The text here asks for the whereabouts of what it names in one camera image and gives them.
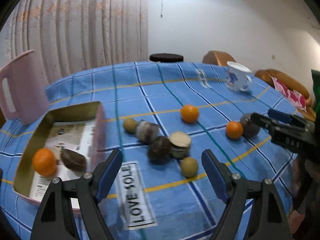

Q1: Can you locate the dark purple round fruit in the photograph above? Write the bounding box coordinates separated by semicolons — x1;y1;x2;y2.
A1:
240;113;260;138

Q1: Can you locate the brown chocolate cake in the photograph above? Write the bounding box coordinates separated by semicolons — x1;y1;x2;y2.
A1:
60;149;87;172

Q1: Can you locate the large orange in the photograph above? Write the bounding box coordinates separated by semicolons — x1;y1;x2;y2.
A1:
32;148;56;177

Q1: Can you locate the dark chocolate cake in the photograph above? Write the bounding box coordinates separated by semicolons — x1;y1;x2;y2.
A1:
148;136;171;164

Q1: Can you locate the layered cake roll dark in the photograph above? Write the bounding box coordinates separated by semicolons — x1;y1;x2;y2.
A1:
135;120;159;145

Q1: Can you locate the yellow-green longan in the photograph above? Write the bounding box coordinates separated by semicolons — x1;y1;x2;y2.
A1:
180;157;199;178

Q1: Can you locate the cream topped cake roll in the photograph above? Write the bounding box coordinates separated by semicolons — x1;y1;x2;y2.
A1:
169;131;192;160

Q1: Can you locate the pink floral cloth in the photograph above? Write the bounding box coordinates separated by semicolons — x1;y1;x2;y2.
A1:
271;77;306;112

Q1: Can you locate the brown leather sofa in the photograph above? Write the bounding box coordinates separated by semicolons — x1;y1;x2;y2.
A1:
255;69;316;121

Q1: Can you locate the orange mandarin right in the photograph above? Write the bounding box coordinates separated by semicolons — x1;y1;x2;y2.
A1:
226;121;244;140

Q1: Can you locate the orange mandarin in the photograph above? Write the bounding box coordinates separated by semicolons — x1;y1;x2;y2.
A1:
226;121;244;140
180;105;200;124

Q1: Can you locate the pink metal tin box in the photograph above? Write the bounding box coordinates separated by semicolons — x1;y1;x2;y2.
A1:
13;101;106;205

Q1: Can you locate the white mug blue print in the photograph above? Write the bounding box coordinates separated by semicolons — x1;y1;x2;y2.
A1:
226;61;252;92

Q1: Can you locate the paper leaflet in tin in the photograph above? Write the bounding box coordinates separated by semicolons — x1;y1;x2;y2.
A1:
29;120;95;202

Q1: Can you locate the green-brown longan far left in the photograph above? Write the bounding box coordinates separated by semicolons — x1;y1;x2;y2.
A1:
123;118;138;134

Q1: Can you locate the brown leather chair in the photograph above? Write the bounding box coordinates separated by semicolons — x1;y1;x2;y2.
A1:
202;50;236;67

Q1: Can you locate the orange mandarin middle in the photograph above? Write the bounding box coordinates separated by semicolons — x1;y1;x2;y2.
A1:
180;105;200;124

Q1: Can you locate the blue plaid tablecloth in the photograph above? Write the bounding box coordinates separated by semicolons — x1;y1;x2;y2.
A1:
0;61;304;240

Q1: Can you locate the black round stool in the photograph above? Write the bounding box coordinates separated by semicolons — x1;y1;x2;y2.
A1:
149;53;184;63

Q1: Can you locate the pink plastic pitcher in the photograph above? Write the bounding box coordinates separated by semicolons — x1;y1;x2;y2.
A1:
1;49;49;126

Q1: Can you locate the pink patterned curtain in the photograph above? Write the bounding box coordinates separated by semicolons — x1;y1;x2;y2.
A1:
1;0;148;85

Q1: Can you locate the green-lit camera box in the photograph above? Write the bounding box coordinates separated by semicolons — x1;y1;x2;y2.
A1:
311;69;320;113

